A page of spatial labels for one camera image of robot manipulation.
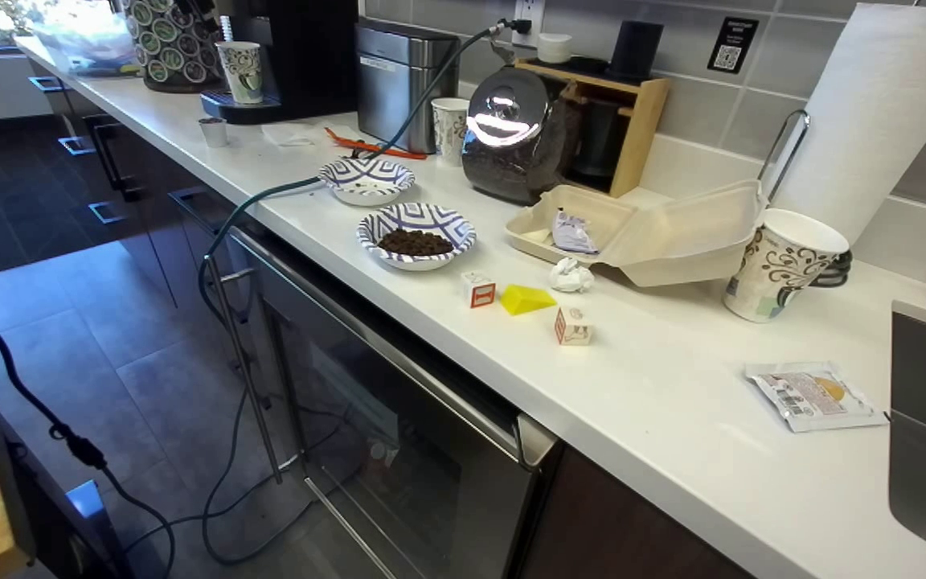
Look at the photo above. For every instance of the brown coffee grounds pile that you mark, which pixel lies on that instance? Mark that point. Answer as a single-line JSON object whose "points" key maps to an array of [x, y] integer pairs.
{"points": [[416, 242]]}

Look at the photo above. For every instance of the small creamer cup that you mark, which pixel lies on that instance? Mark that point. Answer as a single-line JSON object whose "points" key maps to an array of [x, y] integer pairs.
{"points": [[572, 325]]}

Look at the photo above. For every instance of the black coffee canister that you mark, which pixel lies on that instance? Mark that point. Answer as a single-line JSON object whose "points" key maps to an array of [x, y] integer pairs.
{"points": [[594, 139]]}

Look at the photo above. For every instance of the black silver Keurig coffeemaker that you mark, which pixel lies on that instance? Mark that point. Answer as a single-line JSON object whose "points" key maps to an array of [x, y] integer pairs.
{"points": [[280, 53]]}

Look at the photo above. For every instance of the large patterned paper cup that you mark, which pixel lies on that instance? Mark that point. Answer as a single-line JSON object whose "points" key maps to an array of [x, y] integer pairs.
{"points": [[786, 262]]}

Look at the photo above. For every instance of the red condiment packet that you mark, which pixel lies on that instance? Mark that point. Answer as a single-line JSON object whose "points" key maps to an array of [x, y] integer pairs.
{"points": [[483, 294]]}

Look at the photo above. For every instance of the blue patterned paper plate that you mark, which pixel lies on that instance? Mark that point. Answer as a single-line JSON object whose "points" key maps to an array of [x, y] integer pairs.
{"points": [[368, 177], [451, 228]]}

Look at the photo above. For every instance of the yellow condiment packet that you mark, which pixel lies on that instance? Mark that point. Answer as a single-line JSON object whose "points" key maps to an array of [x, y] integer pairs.
{"points": [[526, 301]]}

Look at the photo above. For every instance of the crumpled white paper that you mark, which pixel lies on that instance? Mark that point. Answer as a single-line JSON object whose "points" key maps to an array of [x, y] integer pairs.
{"points": [[569, 274]]}

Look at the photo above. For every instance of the small printed packet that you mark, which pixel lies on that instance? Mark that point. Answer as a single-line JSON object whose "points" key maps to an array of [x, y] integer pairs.
{"points": [[572, 228]]}

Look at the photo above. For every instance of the stainless steel dishwasher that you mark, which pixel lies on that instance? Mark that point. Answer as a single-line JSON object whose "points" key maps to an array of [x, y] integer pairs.
{"points": [[400, 453]]}

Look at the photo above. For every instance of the beige takeout clamshell container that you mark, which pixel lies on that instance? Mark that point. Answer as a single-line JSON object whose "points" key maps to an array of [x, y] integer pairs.
{"points": [[643, 228]]}

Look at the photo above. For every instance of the stainless steel napkin dispenser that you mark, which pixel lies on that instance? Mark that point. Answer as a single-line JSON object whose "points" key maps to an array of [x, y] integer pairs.
{"points": [[403, 74]]}

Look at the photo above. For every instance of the wooden countertop rack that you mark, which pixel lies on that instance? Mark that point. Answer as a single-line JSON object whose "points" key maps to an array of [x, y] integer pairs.
{"points": [[643, 131]]}

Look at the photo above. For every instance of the black cylinder container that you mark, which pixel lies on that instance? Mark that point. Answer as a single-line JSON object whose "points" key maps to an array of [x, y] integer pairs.
{"points": [[633, 49]]}

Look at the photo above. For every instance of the dark base cabinets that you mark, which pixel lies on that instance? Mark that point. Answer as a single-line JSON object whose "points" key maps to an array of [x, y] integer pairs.
{"points": [[142, 173]]}

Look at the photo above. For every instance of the clear snack packet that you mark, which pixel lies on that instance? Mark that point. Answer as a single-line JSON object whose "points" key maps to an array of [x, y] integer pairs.
{"points": [[811, 394]]}

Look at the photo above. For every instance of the white paper towel roll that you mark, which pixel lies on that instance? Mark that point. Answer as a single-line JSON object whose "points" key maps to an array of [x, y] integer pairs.
{"points": [[881, 116]]}

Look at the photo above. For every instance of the clear plastic bag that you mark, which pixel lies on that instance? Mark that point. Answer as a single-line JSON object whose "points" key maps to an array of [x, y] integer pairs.
{"points": [[78, 37]]}

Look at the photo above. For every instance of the black equipment box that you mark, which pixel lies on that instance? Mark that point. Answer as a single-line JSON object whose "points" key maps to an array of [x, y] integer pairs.
{"points": [[54, 517]]}

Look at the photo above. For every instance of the small white wall outlet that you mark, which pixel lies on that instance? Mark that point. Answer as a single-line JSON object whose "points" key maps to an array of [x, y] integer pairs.
{"points": [[529, 12]]}

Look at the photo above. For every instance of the black wall sign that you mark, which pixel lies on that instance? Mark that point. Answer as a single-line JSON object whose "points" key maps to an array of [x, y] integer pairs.
{"points": [[730, 42]]}

